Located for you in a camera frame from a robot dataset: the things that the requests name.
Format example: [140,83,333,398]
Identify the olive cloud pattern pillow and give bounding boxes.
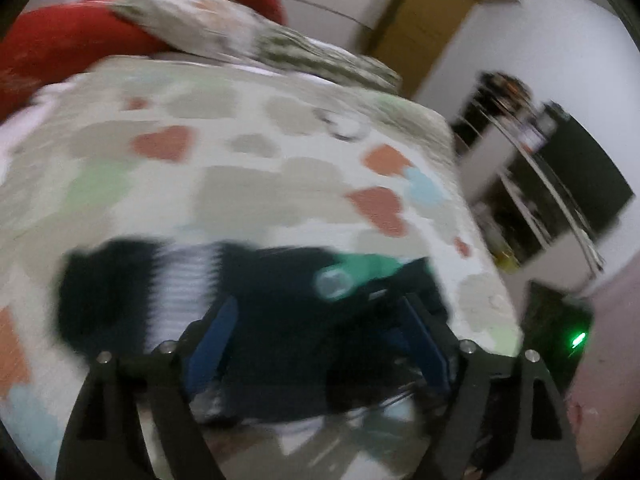
[255,25,402,94]

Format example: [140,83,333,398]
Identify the white tv cabinet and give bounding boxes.
[454,99,604,298]

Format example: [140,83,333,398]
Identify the long red bolster pillow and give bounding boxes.
[1,0,286,119]

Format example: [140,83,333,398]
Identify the navy striped pants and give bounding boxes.
[56,238,449,422]

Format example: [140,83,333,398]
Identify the white bed sheet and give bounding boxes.
[0,77,78,182]

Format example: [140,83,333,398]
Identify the wooden door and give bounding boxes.
[363,0,480,98]

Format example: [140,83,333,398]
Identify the patchwork heart quilt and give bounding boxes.
[1,56,521,479]

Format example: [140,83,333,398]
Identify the black television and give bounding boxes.
[518,102,634,242]

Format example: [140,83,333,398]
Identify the cluttered shoe rack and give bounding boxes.
[450,72,533,155]

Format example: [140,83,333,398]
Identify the floral white pillow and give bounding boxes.
[110,0,267,60]

